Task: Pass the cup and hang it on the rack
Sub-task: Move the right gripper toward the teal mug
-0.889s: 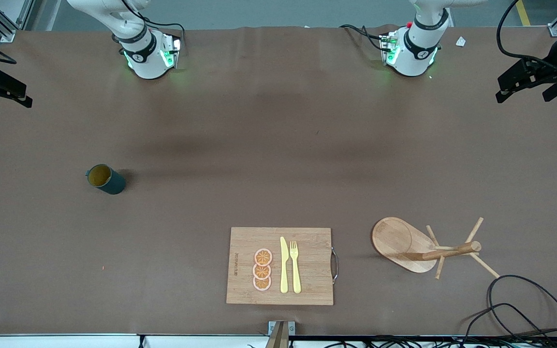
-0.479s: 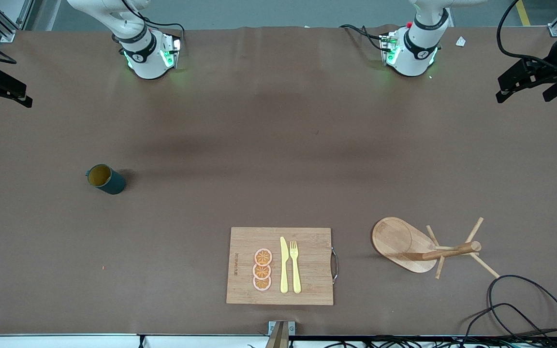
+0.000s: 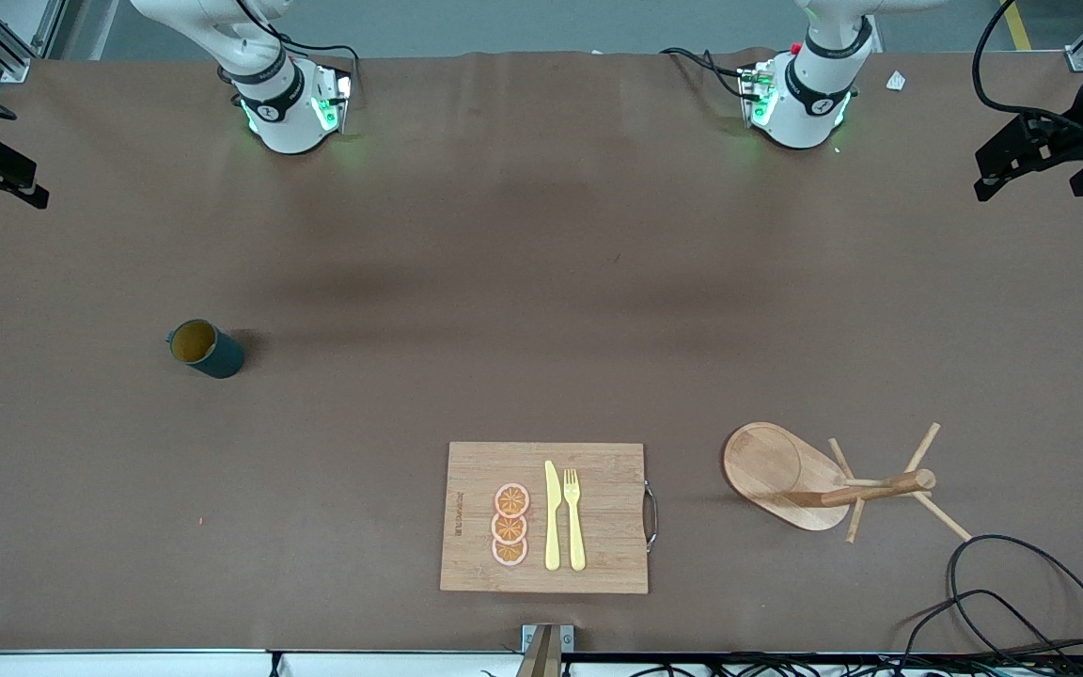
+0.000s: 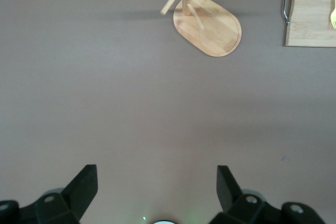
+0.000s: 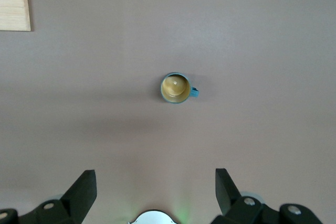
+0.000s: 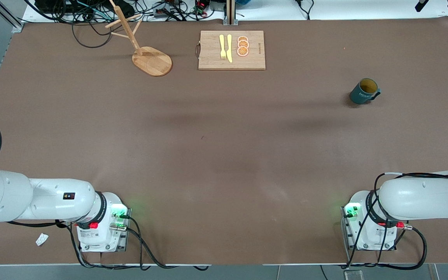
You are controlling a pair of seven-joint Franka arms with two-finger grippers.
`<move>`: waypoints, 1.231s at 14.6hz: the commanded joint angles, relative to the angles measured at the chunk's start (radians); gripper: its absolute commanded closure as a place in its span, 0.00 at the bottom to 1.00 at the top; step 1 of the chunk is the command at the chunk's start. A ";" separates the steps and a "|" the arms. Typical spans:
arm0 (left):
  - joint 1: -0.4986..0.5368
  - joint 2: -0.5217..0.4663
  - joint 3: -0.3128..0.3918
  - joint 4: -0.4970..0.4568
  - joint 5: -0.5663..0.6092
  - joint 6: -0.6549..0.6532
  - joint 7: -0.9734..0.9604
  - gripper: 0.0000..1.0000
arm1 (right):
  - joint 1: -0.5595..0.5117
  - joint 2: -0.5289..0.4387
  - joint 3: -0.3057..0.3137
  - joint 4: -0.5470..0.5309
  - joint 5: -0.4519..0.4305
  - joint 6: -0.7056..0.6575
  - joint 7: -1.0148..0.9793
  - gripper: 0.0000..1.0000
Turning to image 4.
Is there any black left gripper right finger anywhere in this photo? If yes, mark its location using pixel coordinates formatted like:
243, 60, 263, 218
209, 165, 325, 224

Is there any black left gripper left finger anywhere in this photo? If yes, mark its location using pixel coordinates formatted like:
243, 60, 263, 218
0, 164, 98, 224

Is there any wooden mug rack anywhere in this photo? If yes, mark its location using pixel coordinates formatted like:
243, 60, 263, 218
150, 0, 242, 58

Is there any bamboo cutting board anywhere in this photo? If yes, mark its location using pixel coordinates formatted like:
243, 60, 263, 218
282, 0, 336, 48

